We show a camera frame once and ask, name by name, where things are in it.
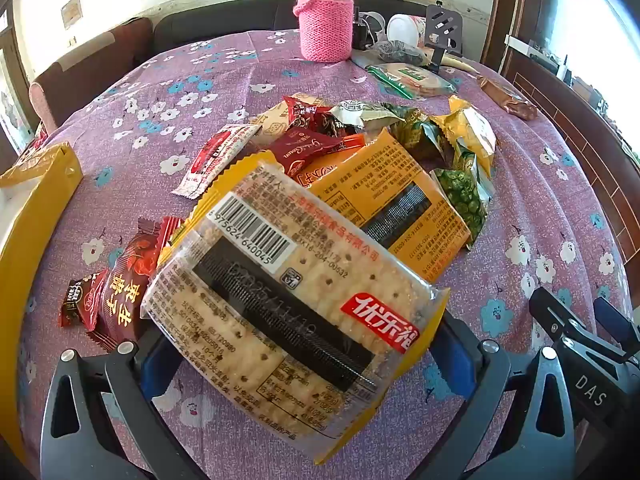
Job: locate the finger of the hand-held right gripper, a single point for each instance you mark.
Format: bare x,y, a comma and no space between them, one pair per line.
560,312
617,322

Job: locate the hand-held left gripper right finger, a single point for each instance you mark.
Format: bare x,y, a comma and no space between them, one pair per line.
460,355

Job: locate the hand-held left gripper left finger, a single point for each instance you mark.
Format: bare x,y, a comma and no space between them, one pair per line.
152,370

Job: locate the dark red jujube packet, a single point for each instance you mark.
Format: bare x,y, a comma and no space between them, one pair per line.
120,300

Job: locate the green pea packet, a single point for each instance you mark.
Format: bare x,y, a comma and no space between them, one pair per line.
465,205
417,132

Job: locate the clear cracker packet yellow ends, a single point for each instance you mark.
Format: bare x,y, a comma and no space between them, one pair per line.
280,300

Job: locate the orange cracker packet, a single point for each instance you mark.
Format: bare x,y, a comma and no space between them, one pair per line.
400,195

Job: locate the yellow rimmed white tray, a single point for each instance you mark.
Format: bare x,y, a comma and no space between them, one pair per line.
30,220

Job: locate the white and red sachet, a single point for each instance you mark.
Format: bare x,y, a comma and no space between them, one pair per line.
215,160

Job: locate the yellow snack packet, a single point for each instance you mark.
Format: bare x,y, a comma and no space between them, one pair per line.
470,130

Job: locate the wooden cabinet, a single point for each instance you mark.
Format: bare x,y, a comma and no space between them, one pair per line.
575,105

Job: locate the brown snack bar packet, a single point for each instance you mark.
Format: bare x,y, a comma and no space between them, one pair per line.
507,97

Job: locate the dark red wrapped snack packet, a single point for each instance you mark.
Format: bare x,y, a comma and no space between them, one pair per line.
310,150

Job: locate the round flatbread packet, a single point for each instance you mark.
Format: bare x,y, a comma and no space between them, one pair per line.
415,80

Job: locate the beige biscuit packet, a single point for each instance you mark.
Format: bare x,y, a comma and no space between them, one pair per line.
280,115

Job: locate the purple floral tablecloth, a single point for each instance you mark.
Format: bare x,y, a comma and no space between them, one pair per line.
165,85

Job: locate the dark seed packet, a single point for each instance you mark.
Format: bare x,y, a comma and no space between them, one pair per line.
400,52

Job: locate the black phone stand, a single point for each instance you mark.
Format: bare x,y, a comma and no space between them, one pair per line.
444,30

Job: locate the brown chair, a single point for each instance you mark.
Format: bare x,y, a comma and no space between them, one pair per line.
90,65

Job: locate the white plastic cup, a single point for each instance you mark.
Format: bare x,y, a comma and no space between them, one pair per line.
405,30

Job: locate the black sofa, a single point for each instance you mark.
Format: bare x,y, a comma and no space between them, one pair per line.
225,20

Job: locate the pink bottle with knitted sleeve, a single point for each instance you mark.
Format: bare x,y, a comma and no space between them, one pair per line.
325,20

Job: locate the small wall notice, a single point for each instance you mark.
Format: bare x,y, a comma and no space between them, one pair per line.
71,11

